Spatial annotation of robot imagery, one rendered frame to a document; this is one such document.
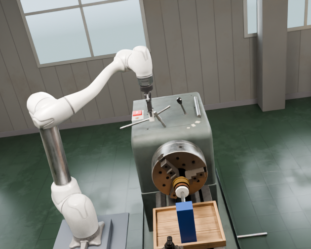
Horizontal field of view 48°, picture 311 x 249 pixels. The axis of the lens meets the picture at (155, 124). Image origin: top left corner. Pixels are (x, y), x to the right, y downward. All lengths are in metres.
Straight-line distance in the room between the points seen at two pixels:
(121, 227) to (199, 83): 3.11
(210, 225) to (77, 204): 0.72
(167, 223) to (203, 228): 0.20
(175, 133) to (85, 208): 0.66
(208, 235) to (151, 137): 0.63
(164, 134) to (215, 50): 2.91
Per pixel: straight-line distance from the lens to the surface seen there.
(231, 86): 5.03
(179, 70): 4.84
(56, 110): 1.73
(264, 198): 3.46
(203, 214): 2.00
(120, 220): 2.27
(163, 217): 2.02
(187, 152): 1.89
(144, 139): 2.04
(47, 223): 3.66
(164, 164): 1.88
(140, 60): 1.89
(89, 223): 2.01
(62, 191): 2.10
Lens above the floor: 2.24
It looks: 27 degrees down
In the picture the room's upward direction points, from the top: 9 degrees counter-clockwise
